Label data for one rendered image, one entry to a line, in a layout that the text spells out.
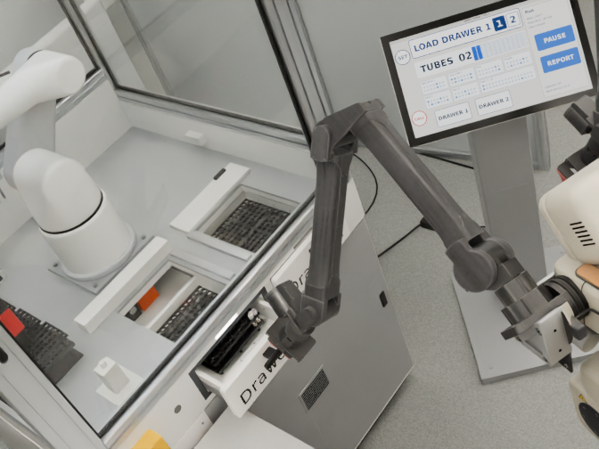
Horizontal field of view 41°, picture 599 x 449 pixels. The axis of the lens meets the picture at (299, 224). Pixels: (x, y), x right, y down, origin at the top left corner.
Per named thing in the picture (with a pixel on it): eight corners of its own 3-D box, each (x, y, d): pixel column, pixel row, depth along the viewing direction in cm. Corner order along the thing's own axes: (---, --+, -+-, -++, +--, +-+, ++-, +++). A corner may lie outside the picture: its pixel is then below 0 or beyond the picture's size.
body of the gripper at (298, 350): (281, 314, 185) (289, 304, 178) (315, 343, 184) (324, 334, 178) (263, 334, 182) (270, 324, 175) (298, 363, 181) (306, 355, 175)
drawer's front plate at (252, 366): (312, 329, 202) (299, 301, 194) (240, 419, 189) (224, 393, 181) (307, 326, 203) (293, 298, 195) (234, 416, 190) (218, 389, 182)
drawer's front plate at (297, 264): (350, 233, 222) (340, 205, 215) (288, 308, 209) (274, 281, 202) (346, 232, 223) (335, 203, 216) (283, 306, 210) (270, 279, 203)
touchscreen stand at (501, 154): (618, 353, 264) (606, 107, 197) (483, 384, 271) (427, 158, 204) (570, 248, 301) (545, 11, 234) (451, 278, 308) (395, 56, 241)
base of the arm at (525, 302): (519, 334, 135) (574, 296, 138) (490, 295, 137) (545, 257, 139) (504, 340, 144) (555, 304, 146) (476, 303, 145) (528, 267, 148)
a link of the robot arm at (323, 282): (333, 128, 151) (365, 121, 159) (308, 123, 154) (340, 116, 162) (315, 334, 165) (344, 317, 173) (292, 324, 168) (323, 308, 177)
